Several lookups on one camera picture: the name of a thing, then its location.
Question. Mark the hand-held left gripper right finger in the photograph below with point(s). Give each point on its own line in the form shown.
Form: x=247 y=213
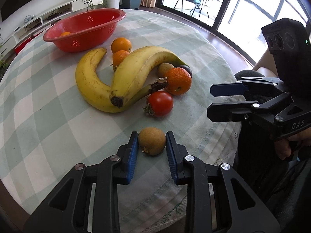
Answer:
x=171 y=160

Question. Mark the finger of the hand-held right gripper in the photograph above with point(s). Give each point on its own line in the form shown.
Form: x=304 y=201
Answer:
x=226 y=89
x=226 y=111

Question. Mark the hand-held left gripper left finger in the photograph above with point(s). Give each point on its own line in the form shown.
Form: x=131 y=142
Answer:
x=132 y=160

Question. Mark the brown longan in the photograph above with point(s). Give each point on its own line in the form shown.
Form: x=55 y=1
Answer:
x=151 y=140
x=164 y=69

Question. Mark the dark purple plum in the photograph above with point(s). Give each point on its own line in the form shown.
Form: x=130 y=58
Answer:
x=187 y=69

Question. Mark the red tomato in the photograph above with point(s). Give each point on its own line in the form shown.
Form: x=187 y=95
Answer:
x=161 y=103

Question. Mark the yellow banana green stem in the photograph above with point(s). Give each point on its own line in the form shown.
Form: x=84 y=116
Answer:
x=141 y=63

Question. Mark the yellow banana brown woody stem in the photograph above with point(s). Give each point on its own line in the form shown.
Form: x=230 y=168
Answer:
x=85 y=80

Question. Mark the smooth orange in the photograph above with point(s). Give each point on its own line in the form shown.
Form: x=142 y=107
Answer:
x=65 y=33
x=119 y=59
x=121 y=45

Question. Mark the red plastic colander basket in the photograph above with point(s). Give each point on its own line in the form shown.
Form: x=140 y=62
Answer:
x=82 y=26

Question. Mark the person's right hand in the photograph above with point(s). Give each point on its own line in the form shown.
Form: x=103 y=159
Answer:
x=283 y=149

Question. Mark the beige dining chair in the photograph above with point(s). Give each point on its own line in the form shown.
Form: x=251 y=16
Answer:
x=266 y=64

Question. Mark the bumpy-skinned mandarin orange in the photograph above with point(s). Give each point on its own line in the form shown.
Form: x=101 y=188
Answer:
x=178 y=81

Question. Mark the glass sliding door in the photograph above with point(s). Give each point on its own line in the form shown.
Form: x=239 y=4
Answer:
x=226 y=4

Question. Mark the red storage box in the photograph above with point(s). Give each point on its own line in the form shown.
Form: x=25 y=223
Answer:
x=23 y=47

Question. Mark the black media device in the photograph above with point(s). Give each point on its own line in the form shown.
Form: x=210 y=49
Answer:
x=54 y=15

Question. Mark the white low media cabinet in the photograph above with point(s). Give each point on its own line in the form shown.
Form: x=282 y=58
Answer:
x=79 y=4

